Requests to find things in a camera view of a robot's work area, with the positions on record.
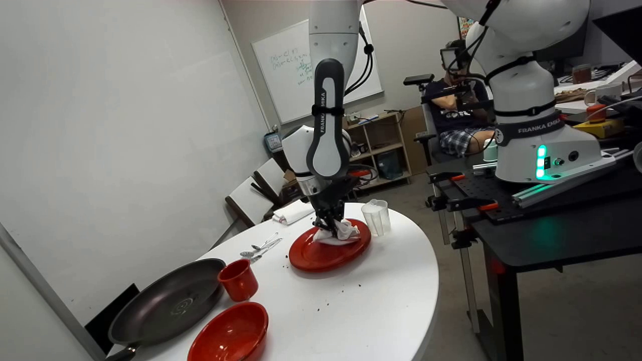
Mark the black desk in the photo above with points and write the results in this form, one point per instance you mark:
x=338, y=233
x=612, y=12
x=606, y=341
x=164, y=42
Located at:
x=537, y=227

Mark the clear plastic measuring cup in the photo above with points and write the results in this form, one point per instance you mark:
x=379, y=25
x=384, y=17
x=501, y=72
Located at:
x=376, y=215

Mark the red bowl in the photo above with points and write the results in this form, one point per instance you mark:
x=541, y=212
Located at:
x=238, y=333

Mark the metal fork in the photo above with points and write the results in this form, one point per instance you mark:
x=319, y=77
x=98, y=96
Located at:
x=257, y=251

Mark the white red-striped tea towel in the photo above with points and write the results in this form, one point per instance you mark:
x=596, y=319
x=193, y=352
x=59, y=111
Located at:
x=335, y=233

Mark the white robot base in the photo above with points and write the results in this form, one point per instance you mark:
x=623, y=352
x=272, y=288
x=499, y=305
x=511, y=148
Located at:
x=533, y=143

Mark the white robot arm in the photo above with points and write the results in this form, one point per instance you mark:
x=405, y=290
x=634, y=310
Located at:
x=318, y=155

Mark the wooden shelf unit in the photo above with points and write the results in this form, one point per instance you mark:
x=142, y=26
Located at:
x=377, y=153

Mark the round white table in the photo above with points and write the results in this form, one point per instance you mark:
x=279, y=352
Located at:
x=377, y=307

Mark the red mug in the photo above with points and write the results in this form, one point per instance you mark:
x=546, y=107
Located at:
x=239, y=278

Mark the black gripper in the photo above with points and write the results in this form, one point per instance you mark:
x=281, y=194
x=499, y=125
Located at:
x=329, y=200

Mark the orange-handled clamp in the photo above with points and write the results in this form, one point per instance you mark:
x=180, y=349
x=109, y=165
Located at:
x=468, y=202
x=468, y=183

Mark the red plate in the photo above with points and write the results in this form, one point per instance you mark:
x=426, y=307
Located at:
x=315, y=256

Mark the black office chair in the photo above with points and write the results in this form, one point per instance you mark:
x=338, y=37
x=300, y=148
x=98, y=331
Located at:
x=428, y=136

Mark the seated person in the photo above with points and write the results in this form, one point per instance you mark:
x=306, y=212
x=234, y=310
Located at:
x=457, y=105

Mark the metal spoon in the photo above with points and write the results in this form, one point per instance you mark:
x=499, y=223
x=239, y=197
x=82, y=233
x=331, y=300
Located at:
x=275, y=238

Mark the dark frying pan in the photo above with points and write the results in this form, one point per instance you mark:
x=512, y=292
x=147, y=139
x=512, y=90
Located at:
x=168, y=307

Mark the folded white cloth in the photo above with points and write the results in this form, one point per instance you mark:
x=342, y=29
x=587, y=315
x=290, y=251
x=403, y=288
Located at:
x=291, y=212

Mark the whiteboard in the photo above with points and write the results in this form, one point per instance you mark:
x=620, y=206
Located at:
x=288, y=71

